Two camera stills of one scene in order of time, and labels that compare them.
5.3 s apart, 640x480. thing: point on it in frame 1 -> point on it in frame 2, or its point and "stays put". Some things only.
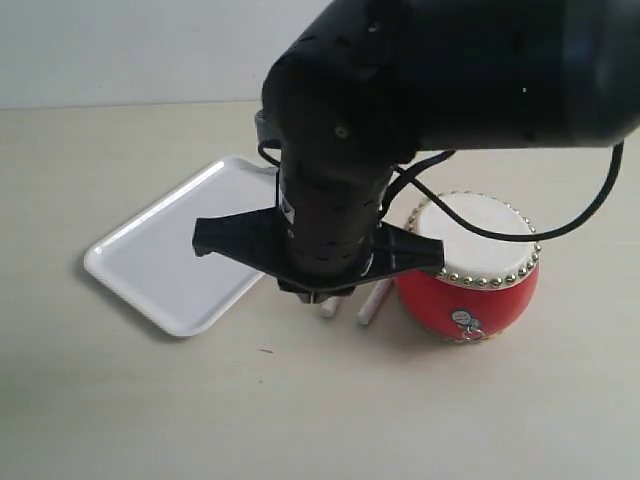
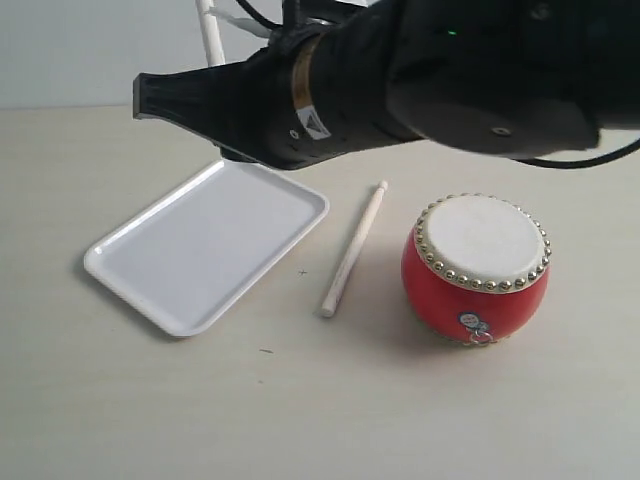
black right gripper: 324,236 -> 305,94
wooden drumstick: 377,294 -> 210,33
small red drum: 487,283 stays put
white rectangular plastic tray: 148,257 stays put
